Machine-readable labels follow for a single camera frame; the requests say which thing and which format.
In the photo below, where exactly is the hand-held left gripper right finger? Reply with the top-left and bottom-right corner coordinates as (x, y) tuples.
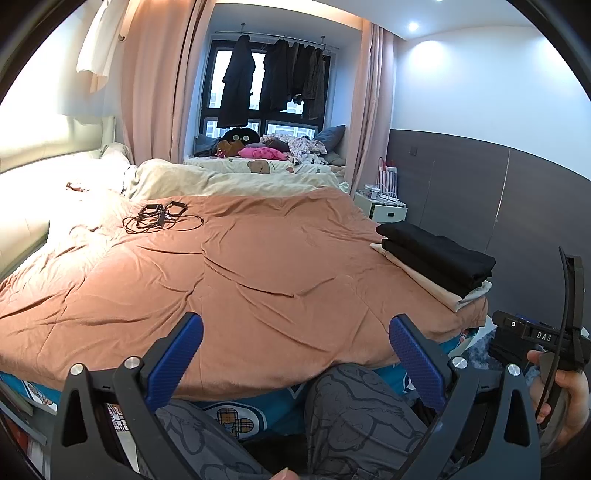
(389, 314), (542, 480)

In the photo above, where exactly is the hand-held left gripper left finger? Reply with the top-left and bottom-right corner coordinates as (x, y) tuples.
(51, 312), (204, 480)

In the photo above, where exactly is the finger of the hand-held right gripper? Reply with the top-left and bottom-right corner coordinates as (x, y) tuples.
(491, 311), (532, 343)

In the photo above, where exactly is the black long-sleeve shirt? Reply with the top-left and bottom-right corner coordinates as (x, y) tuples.
(376, 223), (496, 278)

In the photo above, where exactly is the person's right hand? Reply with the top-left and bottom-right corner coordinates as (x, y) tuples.
(526, 350), (591, 445)

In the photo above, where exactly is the grey shaggy rug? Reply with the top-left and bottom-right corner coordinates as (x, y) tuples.
(462, 318), (500, 370)

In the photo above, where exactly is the person's right leg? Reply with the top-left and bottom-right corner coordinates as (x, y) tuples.
(302, 362), (445, 480)

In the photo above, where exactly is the person's leg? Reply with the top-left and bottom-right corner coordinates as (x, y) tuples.
(139, 397), (280, 480)
(302, 362), (445, 480)

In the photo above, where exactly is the beige folded cloth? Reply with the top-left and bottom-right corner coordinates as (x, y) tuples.
(370, 242), (493, 313)

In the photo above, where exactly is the folded black garment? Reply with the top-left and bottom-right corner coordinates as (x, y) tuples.
(381, 240), (491, 297)

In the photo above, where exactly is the person's left leg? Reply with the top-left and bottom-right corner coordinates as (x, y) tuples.
(139, 397), (280, 480)

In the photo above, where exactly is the orange-brown blanket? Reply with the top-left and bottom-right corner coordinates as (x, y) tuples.
(0, 187), (489, 401)

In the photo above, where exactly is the blue cartoon bed sheet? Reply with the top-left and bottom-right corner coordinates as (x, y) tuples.
(0, 323), (491, 438)

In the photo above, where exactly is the white nightstand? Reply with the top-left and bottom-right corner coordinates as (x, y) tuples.
(355, 191), (410, 225)

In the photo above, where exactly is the beige blanket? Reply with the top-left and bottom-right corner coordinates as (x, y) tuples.
(124, 159), (350, 200)

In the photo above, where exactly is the white pillow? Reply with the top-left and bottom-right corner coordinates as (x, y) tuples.
(99, 143), (137, 193)

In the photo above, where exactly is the cream bear-print bedding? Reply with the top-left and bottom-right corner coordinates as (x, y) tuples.
(184, 154), (345, 177)

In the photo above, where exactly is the cream padded headboard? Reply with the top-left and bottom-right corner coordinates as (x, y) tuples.
(0, 115), (116, 278)

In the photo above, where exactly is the black plush toy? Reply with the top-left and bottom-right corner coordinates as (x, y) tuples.
(222, 128), (260, 145)

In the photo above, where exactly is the grey-blue pillow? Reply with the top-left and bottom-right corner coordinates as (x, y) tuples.
(315, 124), (346, 156)

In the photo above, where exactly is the black framed window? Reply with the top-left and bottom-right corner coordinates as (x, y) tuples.
(202, 39), (330, 139)

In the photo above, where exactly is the pink curtain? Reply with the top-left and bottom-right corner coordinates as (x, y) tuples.
(121, 0), (218, 166)
(344, 21), (395, 195)

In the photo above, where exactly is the dark hanging coat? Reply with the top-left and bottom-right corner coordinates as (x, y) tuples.
(217, 34), (257, 130)

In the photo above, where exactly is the brown patterned hanging garment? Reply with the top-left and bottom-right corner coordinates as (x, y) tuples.
(302, 45), (328, 119)

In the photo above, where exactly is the black hanging jacket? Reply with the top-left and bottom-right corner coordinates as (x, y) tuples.
(261, 40), (293, 112)

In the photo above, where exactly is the dark grey hanging garment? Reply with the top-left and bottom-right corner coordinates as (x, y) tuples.
(291, 41), (309, 104)

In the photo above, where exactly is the white hanging garment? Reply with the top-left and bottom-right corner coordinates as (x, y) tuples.
(76, 0), (126, 93)

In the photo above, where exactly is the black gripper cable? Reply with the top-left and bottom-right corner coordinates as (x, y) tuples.
(536, 247), (575, 421)

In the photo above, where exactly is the tangle of black cables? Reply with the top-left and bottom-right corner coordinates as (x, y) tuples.
(122, 200), (205, 234)

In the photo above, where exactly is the metal clothes rail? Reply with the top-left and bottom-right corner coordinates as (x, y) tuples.
(215, 30), (341, 48)

